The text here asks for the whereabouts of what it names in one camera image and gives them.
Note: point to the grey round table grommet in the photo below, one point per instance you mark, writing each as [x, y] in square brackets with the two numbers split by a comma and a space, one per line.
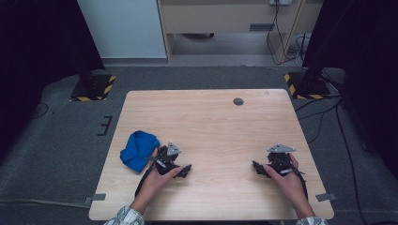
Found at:
[238, 101]

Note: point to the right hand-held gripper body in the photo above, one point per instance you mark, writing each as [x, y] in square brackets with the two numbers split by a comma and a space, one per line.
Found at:
[280, 157]

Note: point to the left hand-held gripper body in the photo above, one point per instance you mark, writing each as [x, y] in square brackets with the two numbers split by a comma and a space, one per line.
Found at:
[165, 159]

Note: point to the white panel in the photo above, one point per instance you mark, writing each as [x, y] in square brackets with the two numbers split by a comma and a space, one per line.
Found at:
[122, 28]

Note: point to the white power strip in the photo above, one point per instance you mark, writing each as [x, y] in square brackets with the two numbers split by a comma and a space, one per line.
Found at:
[280, 2]

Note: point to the person's left hand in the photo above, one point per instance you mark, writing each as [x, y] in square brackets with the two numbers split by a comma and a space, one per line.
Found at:
[155, 184]

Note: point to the grey tape strip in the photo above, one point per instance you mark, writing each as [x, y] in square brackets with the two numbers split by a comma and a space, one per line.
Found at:
[97, 197]
[326, 197]

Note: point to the blue microfibre cloth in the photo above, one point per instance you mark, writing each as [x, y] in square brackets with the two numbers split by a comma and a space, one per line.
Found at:
[137, 150]

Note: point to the black curtain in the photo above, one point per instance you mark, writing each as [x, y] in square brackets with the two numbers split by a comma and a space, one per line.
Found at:
[40, 47]
[359, 47]

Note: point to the black yellow striped stand base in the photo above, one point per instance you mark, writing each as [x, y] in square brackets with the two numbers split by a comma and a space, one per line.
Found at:
[94, 89]
[308, 87]

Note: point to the person's right hand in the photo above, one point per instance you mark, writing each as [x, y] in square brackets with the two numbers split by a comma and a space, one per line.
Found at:
[289, 186]

